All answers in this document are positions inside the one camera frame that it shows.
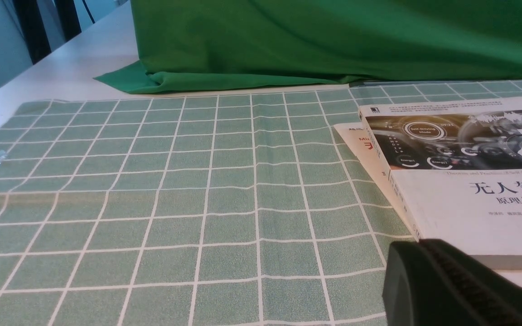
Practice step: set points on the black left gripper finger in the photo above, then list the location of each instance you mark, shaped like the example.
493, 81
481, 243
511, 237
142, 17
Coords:
432, 283

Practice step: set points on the self-driving textbook on top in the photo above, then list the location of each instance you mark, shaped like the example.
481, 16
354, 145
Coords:
456, 169

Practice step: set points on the bottom thin white booklet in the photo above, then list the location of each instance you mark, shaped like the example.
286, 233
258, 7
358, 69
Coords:
359, 143

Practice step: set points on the green checkered tablecloth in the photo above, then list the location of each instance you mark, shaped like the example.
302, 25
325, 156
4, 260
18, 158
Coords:
198, 211

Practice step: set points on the green backdrop cloth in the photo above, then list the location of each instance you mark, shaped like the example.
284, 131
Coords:
214, 45

